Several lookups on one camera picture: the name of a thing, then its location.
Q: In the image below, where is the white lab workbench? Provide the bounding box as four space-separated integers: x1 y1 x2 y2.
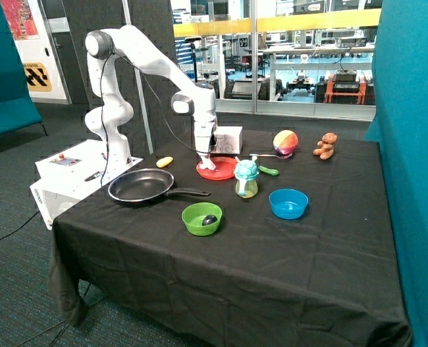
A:
262 43 375 103

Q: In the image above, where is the black tablecloth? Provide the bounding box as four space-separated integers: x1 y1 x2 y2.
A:
48 130 413 346

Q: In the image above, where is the dark plum toy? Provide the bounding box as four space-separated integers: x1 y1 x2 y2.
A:
202 214 218 226

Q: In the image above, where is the red wall poster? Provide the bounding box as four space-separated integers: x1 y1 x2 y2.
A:
0 0 40 40

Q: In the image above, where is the brown teddy bear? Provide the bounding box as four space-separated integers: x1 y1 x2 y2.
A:
313 132 338 160

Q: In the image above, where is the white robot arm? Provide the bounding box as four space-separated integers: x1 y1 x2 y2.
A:
85 25 217 170

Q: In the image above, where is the multicolour soft ball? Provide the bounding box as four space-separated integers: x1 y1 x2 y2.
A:
273 129 299 155

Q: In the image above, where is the blue plastic bowl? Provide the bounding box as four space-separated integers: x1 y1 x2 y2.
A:
269 189 309 220

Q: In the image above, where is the turtle lid sippy cup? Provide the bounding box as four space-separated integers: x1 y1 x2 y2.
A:
234 155 259 198

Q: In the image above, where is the black frying pan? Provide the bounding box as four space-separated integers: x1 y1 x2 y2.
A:
108 168 211 203

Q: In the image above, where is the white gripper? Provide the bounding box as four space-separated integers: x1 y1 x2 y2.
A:
194 121 217 155

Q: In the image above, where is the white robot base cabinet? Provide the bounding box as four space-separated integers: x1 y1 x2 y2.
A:
30 140 142 230

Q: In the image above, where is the white patterned tissue box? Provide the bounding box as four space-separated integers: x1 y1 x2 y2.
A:
213 126 243 155

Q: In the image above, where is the green plastic bowl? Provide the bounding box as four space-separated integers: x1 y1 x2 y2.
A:
181 202 223 236

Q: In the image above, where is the orange black equipment rack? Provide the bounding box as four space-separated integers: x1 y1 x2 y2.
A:
324 70 367 105

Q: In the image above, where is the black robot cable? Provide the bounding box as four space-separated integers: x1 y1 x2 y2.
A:
84 50 200 187

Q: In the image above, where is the green handled spoon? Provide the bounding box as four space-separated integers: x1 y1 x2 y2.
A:
249 153 293 176

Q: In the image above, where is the teal sofa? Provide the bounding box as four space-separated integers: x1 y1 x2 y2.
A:
0 5 43 135

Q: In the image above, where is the yellow black warning sign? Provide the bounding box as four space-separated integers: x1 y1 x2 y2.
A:
23 62 52 93

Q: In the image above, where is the teal partition wall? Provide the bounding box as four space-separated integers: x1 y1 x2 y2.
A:
365 1 428 346

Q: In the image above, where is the white paper tissue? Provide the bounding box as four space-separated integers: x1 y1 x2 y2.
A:
197 152 216 171

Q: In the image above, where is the red plastic plate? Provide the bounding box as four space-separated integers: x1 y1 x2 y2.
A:
196 156 237 181

